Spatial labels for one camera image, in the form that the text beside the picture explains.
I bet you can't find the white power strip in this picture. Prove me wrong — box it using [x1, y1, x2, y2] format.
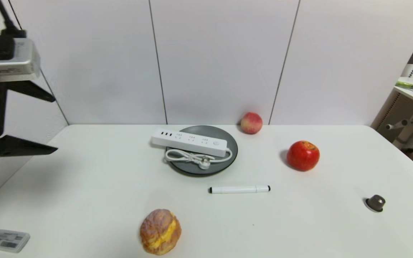
[151, 128, 229, 158]

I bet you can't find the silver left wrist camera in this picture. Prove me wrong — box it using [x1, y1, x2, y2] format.
[0, 35, 42, 82]

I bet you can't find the brown coffee capsule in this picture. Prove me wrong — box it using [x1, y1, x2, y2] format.
[365, 195, 386, 213]

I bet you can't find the white desk crank handle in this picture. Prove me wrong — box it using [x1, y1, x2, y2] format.
[385, 120, 408, 130]

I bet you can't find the pink peach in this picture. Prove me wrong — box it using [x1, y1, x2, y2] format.
[241, 112, 264, 135]

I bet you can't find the black camera cable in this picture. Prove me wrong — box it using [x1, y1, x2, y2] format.
[0, 0, 27, 38]

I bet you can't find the gray round plate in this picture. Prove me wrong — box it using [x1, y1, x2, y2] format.
[165, 125, 238, 177]

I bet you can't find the clear plastic card case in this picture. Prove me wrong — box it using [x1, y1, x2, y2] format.
[0, 226, 30, 253]

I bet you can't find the red apple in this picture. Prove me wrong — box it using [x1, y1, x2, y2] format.
[287, 140, 321, 172]

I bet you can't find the white marker pen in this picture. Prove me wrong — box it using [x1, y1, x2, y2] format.
[209, 185, 271, 194]

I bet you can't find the brown cream puff bread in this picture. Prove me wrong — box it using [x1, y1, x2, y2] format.
[139, 209, 182, 255]

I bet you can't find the white side desk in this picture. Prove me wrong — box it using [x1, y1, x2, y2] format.
[370, 77, 413, 155]

